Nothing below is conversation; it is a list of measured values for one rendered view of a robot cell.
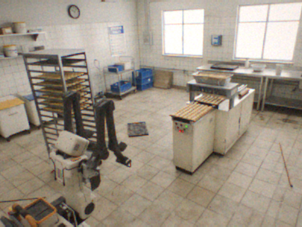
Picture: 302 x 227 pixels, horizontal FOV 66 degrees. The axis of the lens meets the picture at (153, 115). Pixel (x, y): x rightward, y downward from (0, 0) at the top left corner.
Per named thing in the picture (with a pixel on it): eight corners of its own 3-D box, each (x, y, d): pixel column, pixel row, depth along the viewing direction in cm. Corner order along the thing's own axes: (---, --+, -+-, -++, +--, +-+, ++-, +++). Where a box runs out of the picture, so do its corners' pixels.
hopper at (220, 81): (199, 78, 386) (200, 70, 381) (233, 83, 354) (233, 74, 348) (191, 83, 366) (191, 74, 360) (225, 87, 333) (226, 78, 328)
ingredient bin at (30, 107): (38, 131, 500) (29, 97, 470) (24, 124, 538) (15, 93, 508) (60, 123, 539) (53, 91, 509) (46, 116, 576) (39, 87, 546)
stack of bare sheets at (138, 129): (148, 135, 462) (148, 133, 461) (128, 137, 458) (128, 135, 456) (144, 123, 517) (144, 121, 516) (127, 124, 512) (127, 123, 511)
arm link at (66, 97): (58, 91, 188) (66, 93, 182) (73, 89, 199) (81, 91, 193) (60, 142, 200) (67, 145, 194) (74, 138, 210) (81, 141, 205)
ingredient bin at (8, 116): (7, 144, 454) (-6, 107, 424) (-7, 135, 490) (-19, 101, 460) (33, 133, 493) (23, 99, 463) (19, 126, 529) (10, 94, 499)
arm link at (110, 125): (99, 100, 169) (109, 103, 163) (105, 97, 174) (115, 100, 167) (106, 150, 186) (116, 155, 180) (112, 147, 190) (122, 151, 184)
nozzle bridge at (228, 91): (195, 97, 406) (196, 78, 393) (236, 104, 364) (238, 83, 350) (185, 102, 382) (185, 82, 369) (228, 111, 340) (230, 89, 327)
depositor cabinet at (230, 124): (215, 121, 506) (218, 84, 473) (249, 129, 464) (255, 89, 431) (185, 146, 415) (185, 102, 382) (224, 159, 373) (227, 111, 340)
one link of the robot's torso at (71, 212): (72, 236, 187) (66, 213, 177) (53, 220, 203) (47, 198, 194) (98, 215, 206) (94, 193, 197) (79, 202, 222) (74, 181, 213)
